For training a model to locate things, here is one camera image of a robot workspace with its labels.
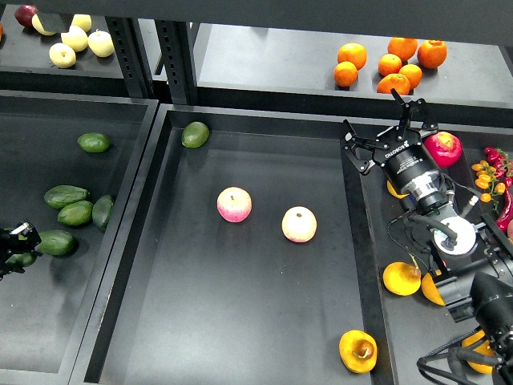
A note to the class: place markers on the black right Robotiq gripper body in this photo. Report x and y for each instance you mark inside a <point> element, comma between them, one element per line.
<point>403,160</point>

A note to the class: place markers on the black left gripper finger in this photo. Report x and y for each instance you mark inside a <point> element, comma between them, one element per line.
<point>23,238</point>
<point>10,266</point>

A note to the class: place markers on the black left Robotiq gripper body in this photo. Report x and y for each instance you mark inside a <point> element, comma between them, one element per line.
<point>5,246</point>

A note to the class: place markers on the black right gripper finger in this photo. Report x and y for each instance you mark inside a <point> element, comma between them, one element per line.
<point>414,108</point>
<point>352,142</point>

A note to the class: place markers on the yellow pear beside arm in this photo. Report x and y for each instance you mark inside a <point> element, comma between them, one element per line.
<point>430,291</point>

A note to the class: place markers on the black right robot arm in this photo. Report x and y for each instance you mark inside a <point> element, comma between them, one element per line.
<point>456,232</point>

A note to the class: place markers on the yellow pear under right gripper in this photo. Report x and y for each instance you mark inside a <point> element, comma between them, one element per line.
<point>393,192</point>

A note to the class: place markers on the green avocado left tray upper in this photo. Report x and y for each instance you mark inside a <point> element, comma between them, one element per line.
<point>62,195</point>

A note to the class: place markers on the green avocado tray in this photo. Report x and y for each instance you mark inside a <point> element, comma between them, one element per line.
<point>76,214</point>
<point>94,142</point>
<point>62,195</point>

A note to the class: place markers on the green avocado left tray middle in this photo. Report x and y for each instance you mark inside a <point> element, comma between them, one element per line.
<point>76,214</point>

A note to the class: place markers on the dark green avocado upright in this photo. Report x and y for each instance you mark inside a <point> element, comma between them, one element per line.
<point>101,211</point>

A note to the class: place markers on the green avocado left tray top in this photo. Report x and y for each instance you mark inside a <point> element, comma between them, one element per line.
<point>94,142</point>

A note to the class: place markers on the yellow pear right tray middle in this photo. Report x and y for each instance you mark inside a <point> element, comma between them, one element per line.
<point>403,278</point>

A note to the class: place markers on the green avocado at tray corner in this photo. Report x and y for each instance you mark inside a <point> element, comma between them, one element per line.
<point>195,135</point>

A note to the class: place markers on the pale yellow pear front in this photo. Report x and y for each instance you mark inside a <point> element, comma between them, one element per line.
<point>62,56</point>

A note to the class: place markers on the yellow pear in centre tray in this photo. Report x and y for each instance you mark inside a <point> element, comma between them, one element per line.
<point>358,351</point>

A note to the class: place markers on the pale yellow pear middle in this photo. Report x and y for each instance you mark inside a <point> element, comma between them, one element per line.
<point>76,38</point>

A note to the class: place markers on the pale yellow pear half hidden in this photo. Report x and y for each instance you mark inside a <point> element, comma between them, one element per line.
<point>36,23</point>

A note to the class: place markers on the pale yellow pear back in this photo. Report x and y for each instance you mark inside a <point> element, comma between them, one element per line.
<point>83,21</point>

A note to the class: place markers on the red apple right tray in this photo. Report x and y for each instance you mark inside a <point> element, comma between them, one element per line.
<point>445,148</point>

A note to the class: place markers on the orange front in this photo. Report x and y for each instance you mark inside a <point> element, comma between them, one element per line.
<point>395,81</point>

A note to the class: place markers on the orange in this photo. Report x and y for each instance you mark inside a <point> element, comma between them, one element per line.
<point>395,81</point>
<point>404,48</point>
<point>432,53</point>
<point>413,73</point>
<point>354,53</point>
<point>389,64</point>
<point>345,74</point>

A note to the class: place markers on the orange right lower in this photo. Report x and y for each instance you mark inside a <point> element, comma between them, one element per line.
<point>413,73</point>

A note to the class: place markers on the black left tray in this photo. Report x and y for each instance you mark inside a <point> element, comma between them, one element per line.
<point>46,310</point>

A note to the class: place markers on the black tray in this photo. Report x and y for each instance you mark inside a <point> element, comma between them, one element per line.
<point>46,310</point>
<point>405,327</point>
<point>200,300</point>

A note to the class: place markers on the orange top right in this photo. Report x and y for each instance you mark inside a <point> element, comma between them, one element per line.
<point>432,53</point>

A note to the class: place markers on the orange centre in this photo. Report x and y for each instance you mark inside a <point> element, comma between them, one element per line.
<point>389,64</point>

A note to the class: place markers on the orange lower left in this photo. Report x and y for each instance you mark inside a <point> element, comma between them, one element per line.
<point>345,74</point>

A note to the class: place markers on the orange top middle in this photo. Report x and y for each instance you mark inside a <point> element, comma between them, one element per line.
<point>404,48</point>

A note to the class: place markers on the cherry tomato bunch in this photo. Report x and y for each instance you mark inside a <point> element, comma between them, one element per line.
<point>493,174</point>

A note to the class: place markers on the black right tray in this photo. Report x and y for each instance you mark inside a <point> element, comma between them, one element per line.
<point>405,327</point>

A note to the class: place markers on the pale yellow pink apple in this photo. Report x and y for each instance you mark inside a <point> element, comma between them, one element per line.
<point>299,224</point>

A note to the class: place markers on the orange top left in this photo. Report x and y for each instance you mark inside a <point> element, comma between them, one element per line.
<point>354,53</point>

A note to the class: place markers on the red chili pepper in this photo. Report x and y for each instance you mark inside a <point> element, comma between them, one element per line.
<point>505,216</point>

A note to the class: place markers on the pink red apple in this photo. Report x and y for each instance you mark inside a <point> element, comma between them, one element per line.
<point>234,204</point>

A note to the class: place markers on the black centre tray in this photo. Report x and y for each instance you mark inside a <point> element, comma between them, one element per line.
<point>200,300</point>

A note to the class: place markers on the black shelf upright posts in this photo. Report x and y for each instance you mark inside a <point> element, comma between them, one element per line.
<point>176,54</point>

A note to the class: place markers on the dark red apple on shelf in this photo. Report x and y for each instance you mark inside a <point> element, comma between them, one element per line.
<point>24,15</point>

